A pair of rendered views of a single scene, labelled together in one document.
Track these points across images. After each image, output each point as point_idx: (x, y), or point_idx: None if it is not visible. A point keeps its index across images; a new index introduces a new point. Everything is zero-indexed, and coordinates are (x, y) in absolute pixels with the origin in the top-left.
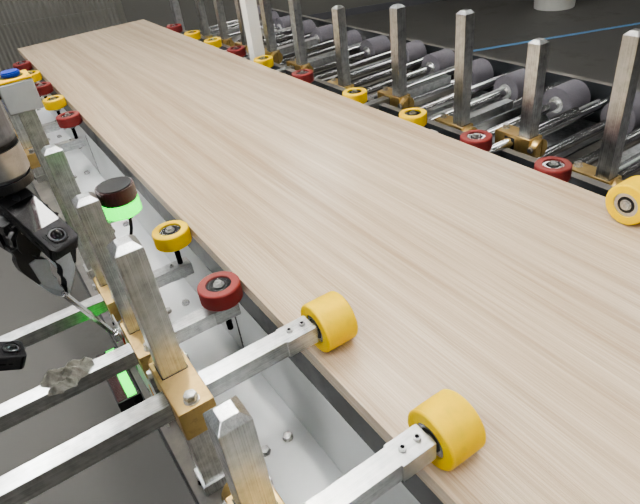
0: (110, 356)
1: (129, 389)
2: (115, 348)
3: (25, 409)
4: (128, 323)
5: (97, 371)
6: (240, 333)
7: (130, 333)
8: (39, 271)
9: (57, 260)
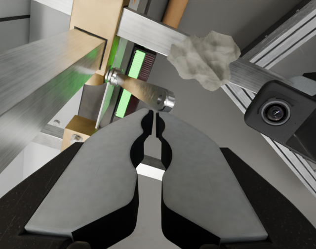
0: (149, 36)
1: (138, 60)
2: (114, 113)
3: (260, 67)
4: (96, 42)
5: (177, 31)
6: (11, 16)
7: (104, 40)
8: (217, 180)
9: (128, 177)
